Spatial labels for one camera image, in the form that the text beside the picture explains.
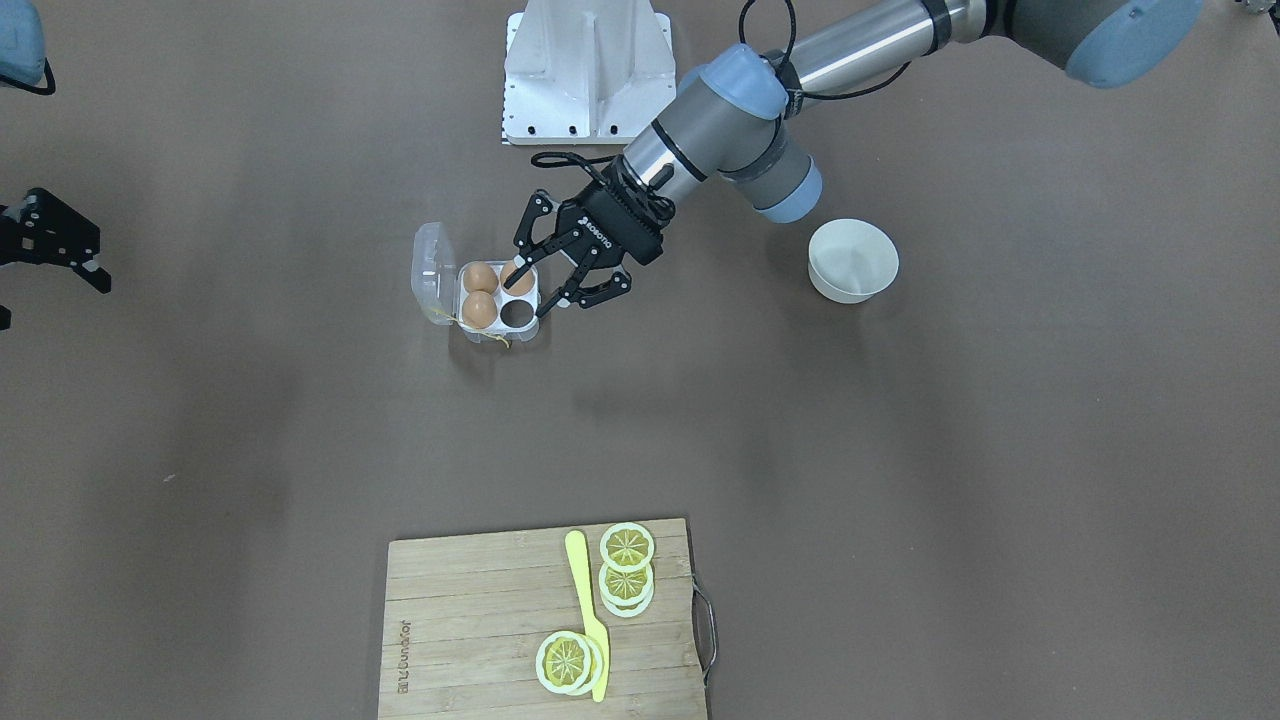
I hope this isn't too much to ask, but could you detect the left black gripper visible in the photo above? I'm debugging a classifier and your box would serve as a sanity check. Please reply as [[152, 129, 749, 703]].
[[502, 182, 663, 318]]

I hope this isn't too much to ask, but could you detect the brown egg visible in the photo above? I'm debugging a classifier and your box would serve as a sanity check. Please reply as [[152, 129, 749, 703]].
[[499, 263, 536, 296]]

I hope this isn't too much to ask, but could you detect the clear plastic egg box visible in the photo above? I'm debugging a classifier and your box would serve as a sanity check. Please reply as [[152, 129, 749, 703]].
[[410, 222, 541, 346]]

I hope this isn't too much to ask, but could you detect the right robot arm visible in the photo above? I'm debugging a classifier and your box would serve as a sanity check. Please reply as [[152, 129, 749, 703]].
[[1, 1, 113, 293]]

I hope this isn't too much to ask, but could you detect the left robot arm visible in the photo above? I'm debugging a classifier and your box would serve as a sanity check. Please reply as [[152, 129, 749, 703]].
[[503, 1, 1202, 318]]

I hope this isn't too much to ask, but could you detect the brown egg rear slot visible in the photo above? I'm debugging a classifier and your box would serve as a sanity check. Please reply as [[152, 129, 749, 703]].
[[462, 261, 499, 295]]

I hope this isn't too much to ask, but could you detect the brown egg slot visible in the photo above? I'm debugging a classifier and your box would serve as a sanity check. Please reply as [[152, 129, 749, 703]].
[[460, 290, 499, 331], [462, 261, 499, 295]]

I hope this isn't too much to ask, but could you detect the brown egg front slot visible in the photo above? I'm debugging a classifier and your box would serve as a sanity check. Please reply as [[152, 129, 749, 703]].
[[460, 290, 499, 331]]

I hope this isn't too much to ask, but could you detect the white round bowl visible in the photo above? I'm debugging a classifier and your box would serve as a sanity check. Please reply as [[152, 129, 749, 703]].
[[806, 219, 900, 305]]

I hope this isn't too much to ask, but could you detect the lemon slice middle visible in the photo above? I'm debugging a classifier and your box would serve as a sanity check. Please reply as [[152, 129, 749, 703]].
[[598, 564, 655, 618]]

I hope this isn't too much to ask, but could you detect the wooden cutting board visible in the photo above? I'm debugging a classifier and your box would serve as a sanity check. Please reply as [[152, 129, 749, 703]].
[[378, 518, 710, 719]]

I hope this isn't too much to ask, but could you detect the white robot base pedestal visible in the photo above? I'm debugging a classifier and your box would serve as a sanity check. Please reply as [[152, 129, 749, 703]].
[[500, 1, 677, 146]]

